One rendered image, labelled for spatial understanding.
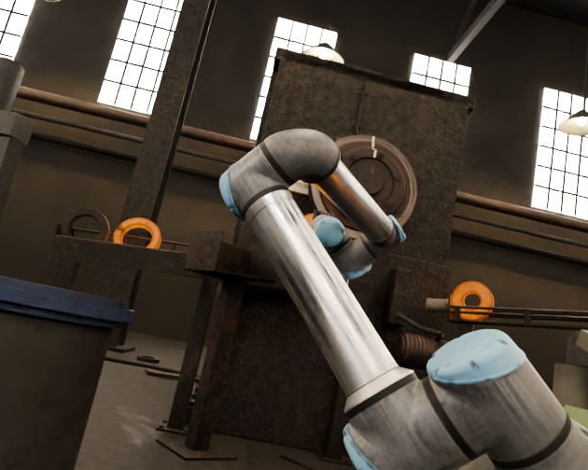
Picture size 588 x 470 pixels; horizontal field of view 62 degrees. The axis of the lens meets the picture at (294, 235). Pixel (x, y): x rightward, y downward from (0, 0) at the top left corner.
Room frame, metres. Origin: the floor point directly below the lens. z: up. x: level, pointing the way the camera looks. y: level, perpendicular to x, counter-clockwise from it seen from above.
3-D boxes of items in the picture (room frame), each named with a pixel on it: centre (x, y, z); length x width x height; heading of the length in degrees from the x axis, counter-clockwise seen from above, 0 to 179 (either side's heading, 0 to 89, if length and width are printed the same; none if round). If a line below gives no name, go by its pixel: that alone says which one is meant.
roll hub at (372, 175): (1.94, -0.26, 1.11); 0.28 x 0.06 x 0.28; 95
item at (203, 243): (1.73, 0.19, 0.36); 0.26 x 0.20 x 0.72; 130
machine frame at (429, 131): (2.46, -0.22, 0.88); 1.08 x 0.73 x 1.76; 95
